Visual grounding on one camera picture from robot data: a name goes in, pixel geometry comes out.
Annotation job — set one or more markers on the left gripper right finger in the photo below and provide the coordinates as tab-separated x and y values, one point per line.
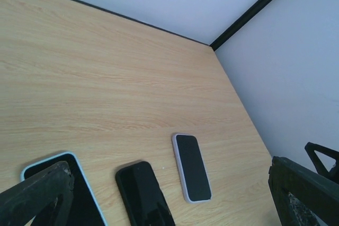
301	195

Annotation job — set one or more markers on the light blue phone case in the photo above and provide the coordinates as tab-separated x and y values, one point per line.
25	170

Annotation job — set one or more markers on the black phone case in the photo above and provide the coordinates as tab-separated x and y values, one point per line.
120	183

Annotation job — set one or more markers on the small black phone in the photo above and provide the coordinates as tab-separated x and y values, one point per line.
84	199

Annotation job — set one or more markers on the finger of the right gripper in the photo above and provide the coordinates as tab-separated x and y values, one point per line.
311	149

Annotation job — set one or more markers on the lavender phone case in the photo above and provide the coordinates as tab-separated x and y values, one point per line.
177	157

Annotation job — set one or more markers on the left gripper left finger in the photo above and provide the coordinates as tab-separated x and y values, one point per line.
42	199

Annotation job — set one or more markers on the black enclosure frame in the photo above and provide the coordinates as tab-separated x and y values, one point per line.
219	41

